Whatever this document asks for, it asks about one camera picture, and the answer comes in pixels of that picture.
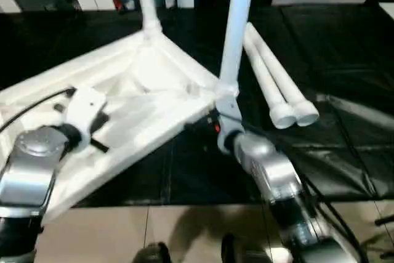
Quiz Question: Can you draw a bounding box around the white plastic table top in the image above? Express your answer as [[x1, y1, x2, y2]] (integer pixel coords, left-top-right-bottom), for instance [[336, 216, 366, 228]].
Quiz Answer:
[[0, 27, 238, 224]]

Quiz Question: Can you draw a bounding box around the right robot leg dark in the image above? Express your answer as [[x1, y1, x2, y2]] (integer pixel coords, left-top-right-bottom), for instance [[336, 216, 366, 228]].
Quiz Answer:
[[220, 233, 249, 263]]

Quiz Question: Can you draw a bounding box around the robot leg dark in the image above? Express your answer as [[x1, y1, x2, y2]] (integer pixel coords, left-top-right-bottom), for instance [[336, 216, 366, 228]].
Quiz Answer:
[[220, 233, 249, 263], [134, 241, 171, 263]]

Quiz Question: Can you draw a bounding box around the black work mat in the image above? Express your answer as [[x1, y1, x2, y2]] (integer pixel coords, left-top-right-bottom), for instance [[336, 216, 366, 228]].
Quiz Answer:
[[0, 2, 394, 208]]

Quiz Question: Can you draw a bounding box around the left robot leg dark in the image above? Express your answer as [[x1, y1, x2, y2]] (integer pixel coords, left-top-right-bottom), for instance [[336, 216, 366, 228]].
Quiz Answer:
[[134, 241, 171, 263]]

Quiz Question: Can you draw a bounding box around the white flat board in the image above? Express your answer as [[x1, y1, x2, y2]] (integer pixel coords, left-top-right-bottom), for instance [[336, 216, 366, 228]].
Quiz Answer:
[[379, 1, 394, 20]]

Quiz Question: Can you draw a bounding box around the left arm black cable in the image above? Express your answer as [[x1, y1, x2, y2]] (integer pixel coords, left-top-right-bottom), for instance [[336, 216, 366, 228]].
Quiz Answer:
[[0, 88, 77, 132]]

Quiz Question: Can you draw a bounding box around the black table frame leg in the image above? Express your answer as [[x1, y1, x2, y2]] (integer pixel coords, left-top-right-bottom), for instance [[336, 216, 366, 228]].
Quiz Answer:
[[374, 214, 394, 227]]

